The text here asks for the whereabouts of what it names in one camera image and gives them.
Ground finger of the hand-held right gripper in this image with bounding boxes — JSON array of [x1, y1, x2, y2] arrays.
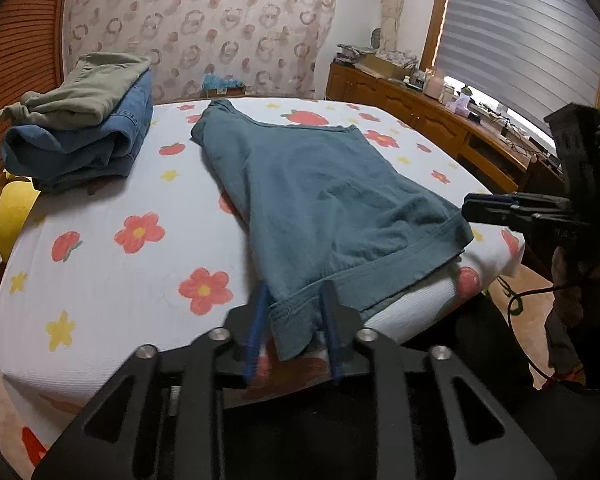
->
[[462, 205, 536, 233], [467, 193, 573, 213]]

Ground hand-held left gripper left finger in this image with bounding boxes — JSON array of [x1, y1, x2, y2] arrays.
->
[[32, 285, 276, 480]]

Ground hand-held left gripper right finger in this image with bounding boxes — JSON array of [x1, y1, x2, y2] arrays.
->
[[320, 282, 556, 480]]

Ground teal shorts pants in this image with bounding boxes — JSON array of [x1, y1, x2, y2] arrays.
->
[[190, 99, 475, 361]]

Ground person's right forearm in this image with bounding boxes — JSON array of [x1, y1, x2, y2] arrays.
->
[[545, 305, 588, 386]]

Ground folded blue denim pants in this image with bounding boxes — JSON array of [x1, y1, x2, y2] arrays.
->
[[2, 70, 155, 193]]

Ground folded green pants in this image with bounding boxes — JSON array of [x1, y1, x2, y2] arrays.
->
[[0, 52, 153, 126]]

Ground person's right hand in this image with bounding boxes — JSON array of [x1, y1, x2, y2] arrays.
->
[[551, 247, 596, 321]]

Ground wooden sideboard cabinet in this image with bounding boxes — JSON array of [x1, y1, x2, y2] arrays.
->
[[325, 60, 566, 196]]

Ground pink bottle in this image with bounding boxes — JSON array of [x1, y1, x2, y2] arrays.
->
[[424, 67, 446, 101]]

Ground white floral bed sheet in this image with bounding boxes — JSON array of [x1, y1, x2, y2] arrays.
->
[[0, 97, 527, 480]]

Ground cardboard box with floral cloth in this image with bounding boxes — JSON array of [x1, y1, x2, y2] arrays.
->
[[360, 50, 421, 80]]

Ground tied patterned window curtain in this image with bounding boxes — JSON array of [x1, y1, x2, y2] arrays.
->
[[379, 0, 412, 55]]

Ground cardboard box with blue bag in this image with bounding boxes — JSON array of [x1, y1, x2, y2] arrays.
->
[[201, 72, 247, 99]]

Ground yellow garment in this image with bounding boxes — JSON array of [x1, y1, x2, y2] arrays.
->
[[0, 172, 38, 266]]

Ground wooden louvered wardrobe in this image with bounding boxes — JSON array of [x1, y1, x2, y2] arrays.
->
[[0, 0, 73, 216]]

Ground black cable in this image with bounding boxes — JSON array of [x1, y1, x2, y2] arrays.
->
[[505, 280, 586, 388]]

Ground ring patterned wall curtain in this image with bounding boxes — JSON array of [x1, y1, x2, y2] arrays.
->
[[62, 0, 338, 102]]

